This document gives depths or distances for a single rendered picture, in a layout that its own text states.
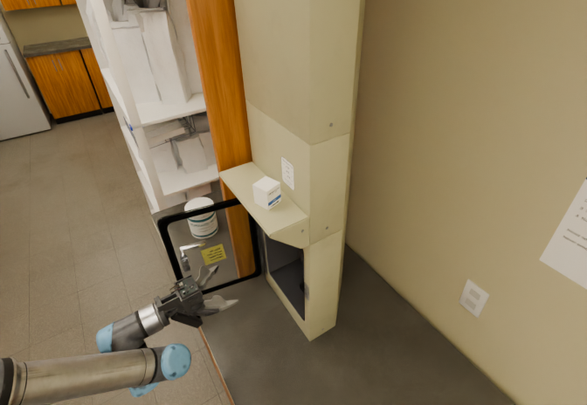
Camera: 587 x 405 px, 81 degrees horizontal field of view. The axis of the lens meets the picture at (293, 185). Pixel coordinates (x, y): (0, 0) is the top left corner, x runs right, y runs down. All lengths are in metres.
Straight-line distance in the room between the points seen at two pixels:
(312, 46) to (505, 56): 0.45
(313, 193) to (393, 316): 0.71
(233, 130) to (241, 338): 0.72
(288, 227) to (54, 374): 0.53
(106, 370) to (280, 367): 0.59
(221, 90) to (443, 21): 0.59
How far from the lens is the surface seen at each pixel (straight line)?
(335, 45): 0.70
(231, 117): 1.05
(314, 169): 0.78
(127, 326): 1.04
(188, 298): 1.00
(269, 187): 0.86
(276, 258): 1.35
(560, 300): 1.08
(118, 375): 0.88
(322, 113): 0.72
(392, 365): 1.30
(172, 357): 0.92
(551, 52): 0.88
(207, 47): 0.97
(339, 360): 1.28
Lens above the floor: 2.07
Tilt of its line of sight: 36 degrees down
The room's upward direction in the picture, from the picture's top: 2 degrees counter-clockwise
